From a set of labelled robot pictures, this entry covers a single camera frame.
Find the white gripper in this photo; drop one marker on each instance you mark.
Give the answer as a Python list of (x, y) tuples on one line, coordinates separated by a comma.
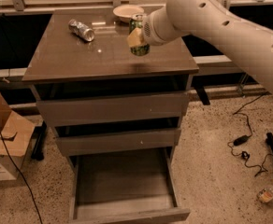
[(150, 32)]

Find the green soda can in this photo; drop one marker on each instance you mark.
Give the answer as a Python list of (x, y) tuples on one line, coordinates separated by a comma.
[(137, 22)]

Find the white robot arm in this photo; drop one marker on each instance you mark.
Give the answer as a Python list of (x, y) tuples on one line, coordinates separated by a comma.
[(247, 44)]

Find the silver crushed can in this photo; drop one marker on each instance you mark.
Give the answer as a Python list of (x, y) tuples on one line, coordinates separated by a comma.
[(82, 30)]

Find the grey drawer cabinet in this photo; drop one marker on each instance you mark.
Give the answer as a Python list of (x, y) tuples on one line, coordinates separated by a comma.
[(65, 67)]

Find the middle grey drawer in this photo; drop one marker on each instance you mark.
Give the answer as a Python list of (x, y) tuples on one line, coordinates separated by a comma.
[(113, 142)]

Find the top grey drawer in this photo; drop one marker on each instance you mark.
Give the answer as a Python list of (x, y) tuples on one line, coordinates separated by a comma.
[(60, 113)]

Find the bottom grey open drawer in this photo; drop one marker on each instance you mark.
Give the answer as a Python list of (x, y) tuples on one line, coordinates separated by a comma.
[(127, 187)]

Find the beige bowl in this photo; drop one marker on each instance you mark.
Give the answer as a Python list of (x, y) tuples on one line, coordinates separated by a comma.
[(125, 12)]

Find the black stand leg left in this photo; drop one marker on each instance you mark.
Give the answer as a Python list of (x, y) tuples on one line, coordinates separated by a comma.
[(38, 141)]

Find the cardboard box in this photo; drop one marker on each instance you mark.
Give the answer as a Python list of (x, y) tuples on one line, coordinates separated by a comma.
[(15, 135)]

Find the plastic bottle on floor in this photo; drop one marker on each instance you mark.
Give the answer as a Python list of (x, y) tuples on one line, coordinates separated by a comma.
[(265, 195)]

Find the black power adapter with cable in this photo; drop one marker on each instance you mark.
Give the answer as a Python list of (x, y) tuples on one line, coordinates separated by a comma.
[(244, 155)]

